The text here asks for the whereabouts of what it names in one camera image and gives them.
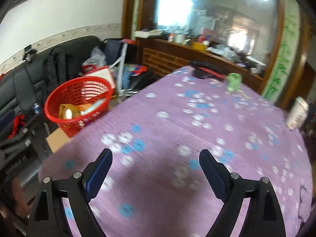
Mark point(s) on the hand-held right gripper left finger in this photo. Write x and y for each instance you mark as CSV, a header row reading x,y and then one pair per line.
x,y
100,170

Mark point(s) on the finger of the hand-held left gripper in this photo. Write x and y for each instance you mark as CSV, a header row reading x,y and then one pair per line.
x,y
27,128

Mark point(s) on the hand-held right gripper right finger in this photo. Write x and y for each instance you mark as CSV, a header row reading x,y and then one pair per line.
x,y
213,172

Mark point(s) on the red plastic basket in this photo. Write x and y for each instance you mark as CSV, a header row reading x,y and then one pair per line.
x,y
74,121

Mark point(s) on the person's left hand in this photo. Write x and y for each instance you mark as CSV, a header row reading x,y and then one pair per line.
x,y
21,197

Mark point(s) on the brown cardboard box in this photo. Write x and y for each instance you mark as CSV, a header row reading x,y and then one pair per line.
x,y
58,139

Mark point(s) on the black sofa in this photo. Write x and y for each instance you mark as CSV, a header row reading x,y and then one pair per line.
x,y
19,86

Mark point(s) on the purple floral tablecloth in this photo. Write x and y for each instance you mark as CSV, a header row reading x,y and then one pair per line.
x,y
160,140

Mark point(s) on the black backpack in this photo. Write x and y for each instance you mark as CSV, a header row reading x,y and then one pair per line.
x,y
58,71

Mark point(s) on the white box with red trim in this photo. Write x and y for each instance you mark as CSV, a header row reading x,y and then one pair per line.
x,y
101,75

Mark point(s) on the green cloth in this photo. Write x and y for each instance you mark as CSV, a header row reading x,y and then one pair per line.
x,y
234,82

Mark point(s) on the eyeglasses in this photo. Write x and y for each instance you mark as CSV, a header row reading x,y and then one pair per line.
x,y
303,202

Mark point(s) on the clear plastic bag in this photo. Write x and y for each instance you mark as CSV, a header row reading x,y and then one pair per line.
x,y
95,56

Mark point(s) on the black red remote case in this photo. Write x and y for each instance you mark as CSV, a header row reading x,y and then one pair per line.
x,y
207,70

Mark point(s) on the white printed tumbler cup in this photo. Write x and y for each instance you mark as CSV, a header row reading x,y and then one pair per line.
x,y
297,113

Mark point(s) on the wooden sideboard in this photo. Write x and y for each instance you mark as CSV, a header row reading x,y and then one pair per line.
x,y
167,56

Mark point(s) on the yellow box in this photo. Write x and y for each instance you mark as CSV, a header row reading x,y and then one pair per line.
x,y
199,46

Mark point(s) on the green bamboo wall decal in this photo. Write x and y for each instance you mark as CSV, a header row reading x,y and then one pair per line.
x,y
281,61

